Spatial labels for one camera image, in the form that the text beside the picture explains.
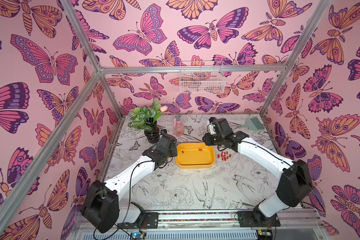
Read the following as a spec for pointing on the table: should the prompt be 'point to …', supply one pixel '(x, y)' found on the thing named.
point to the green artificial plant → (143, 117)
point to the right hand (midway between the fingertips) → (201, 139)
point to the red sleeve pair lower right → (200, 149)
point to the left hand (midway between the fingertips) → (174, 146)
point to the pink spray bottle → (179, 126)
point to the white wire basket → (201, 77)
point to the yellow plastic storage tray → (194, 155)
